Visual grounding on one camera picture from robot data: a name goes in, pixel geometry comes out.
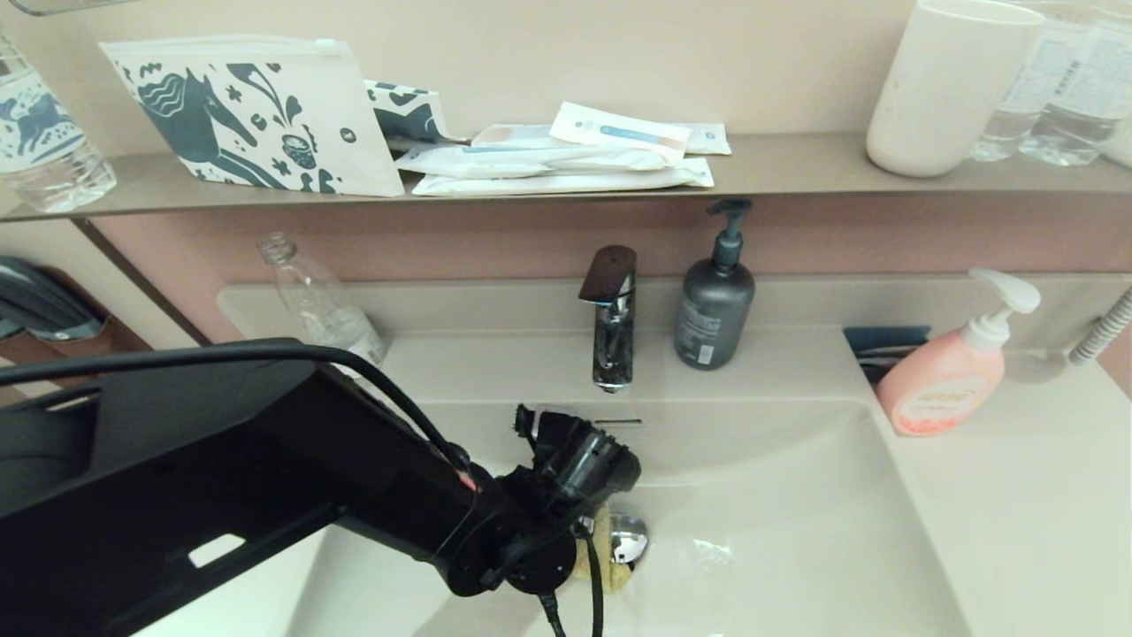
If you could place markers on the white pouch with horse print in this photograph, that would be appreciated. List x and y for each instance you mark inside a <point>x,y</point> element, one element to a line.
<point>263,115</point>

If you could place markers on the clear water bottle white label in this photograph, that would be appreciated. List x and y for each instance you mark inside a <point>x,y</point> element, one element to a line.
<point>1088,88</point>
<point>1026,97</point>

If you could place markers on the brown hanging holder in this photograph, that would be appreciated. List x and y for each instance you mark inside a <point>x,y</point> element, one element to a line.
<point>124,339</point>

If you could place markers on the long white sealed packet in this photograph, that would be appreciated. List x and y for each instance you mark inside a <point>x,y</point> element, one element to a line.
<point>548,183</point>
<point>495,161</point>

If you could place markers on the dark grey hair dryer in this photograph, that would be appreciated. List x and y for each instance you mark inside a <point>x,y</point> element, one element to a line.
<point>35,301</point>

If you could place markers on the brown wall shelf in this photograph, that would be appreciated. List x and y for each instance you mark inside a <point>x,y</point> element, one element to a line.
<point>796,168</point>

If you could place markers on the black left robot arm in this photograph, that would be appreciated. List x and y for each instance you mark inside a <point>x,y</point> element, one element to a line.
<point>221,460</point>

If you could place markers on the dark grey pump bottle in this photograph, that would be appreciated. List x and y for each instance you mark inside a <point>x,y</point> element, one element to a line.
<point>712,318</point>

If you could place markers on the yellow cloth with black trim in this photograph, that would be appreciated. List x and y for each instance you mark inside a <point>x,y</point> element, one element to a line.
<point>619,575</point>

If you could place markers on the pink soap pump bottle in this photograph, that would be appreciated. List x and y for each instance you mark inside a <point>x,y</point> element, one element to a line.
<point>937,380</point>

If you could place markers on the chrome faucet with dark lever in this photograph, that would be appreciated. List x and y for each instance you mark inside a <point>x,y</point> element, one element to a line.
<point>613,345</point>

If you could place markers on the empty clear plastic bottle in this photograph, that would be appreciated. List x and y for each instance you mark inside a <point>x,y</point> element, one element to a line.
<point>318,301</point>

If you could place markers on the small white square packet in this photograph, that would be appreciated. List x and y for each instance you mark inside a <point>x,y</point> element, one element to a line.
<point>712,139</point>

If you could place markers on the chrome drain stopper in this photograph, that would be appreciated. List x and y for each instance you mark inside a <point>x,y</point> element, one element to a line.
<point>630,535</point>

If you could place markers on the white packet with blue toothbrush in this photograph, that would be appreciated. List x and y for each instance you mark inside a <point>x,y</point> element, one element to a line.
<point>619,132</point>

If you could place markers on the tall white cup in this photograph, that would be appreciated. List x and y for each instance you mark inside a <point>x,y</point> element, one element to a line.
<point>946,88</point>

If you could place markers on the white sink basin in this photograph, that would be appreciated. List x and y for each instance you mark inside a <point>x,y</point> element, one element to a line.
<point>796,531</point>

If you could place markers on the dark blue box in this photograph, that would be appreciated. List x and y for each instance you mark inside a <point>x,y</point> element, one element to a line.
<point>884,341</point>

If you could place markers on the small white blue printed pouch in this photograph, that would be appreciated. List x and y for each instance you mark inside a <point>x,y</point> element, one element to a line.
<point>409,115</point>

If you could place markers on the white packet with orange print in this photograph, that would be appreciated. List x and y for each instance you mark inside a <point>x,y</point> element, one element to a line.
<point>513,136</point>

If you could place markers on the water bottle with horse label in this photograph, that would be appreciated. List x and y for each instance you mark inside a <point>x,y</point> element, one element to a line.
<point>42,133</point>

